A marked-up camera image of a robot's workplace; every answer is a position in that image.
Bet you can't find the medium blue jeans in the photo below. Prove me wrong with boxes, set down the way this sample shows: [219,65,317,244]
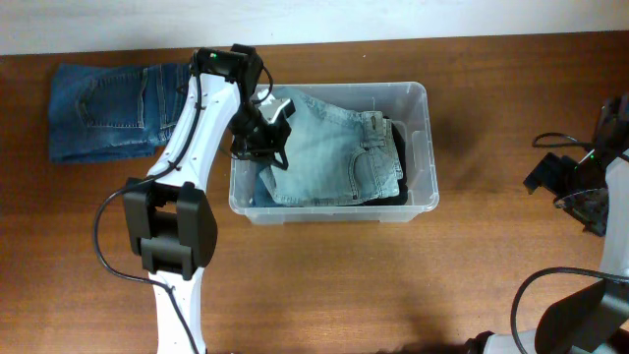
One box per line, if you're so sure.
[252,175,279,207]

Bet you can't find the light blue jeans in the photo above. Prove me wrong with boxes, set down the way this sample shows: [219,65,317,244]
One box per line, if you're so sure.
[257,88,403,207]

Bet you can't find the clear plastic storage bin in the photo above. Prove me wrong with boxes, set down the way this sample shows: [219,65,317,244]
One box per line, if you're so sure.
[229,82,439,224]

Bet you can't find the black garment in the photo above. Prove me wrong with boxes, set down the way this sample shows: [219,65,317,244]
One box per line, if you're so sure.
[364,124,408,207]

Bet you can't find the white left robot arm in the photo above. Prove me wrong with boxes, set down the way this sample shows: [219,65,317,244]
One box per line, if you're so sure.
[122,44,295,353]

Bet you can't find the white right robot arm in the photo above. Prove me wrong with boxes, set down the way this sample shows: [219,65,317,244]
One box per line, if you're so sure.
[462,95,628,353]

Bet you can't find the dark blue folded jeans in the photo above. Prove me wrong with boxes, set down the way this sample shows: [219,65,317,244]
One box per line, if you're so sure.
[47,63,191,163]

